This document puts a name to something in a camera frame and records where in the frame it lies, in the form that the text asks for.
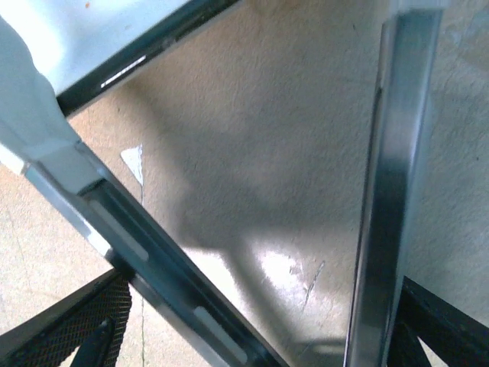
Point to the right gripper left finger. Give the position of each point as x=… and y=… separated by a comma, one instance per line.
x=57, y=332

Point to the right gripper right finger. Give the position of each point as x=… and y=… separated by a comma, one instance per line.
x=451, y=332

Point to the white floor tape scrap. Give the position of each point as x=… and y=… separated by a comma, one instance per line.
x=133, y=160

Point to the pale panel with dark edge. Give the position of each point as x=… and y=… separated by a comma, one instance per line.
x=95, y=34

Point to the slanted metal frame bar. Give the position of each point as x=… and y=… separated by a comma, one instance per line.
x=153, y=248

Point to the upright metal frame bar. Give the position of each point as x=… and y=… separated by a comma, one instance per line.
x=397, y=153

